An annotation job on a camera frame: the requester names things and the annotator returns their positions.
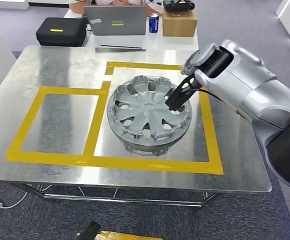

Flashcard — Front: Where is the black remote controller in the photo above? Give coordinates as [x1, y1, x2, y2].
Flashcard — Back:
[162, 0, 196, 12]

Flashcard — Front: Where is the white desk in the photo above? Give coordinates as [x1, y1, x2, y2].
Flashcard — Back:
[63, 9, 199, 52]

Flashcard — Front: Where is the dark robot foot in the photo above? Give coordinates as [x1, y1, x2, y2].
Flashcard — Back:
[81, 220, 102, 240]

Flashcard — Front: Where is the black zip case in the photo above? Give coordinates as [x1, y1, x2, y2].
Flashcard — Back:
[36, 17, 88, 47]

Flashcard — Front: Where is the seated person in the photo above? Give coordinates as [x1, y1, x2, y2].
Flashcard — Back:
[68, 0, 164, 17]

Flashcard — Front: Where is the brown cardboard box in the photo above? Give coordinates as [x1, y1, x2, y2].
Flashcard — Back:
[162, 8, 198, 38]

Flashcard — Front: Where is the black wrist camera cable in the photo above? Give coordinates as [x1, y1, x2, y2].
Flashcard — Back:
[190, 87, 223, 104]

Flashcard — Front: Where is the white floor cable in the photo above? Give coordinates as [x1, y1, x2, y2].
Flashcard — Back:
[2, 184, 53, 210]

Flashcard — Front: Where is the yellow floor tape strip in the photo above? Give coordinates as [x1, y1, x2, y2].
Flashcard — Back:
[76, 230, 164, 240]

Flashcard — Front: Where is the grey plastic wheel cover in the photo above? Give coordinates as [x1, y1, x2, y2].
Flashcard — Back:
[107, 75, 193, 149]

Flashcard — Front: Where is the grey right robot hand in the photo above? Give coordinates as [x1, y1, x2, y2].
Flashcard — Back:
[180, 59, 193, 76]

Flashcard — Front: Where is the grey laptop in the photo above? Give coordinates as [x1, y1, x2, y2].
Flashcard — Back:
[83, 5, 147, 36]

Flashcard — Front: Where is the blue drink can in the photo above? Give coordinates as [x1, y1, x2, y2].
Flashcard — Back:
[149, 12, 159, 34]

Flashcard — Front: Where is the stainless steel workbench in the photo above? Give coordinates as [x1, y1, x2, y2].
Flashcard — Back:
[0, 45, 273, 209]

